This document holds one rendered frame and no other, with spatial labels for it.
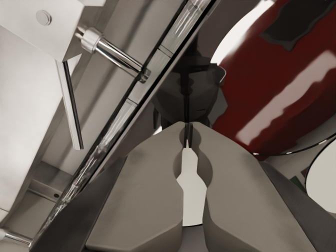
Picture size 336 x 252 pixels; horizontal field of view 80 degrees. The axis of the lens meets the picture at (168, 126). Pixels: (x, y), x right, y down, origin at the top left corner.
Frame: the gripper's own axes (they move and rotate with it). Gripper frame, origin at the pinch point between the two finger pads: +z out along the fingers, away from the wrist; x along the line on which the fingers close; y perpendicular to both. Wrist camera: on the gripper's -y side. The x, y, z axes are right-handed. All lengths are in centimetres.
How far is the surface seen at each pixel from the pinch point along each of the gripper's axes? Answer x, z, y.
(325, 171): 10.5, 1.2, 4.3
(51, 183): -16.0, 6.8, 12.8
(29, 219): -20.0, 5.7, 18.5
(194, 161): 0.7, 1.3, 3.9
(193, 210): 1.1, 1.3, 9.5
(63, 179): -15.2, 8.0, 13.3
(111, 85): -7.5, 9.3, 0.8
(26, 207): -21.0, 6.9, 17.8
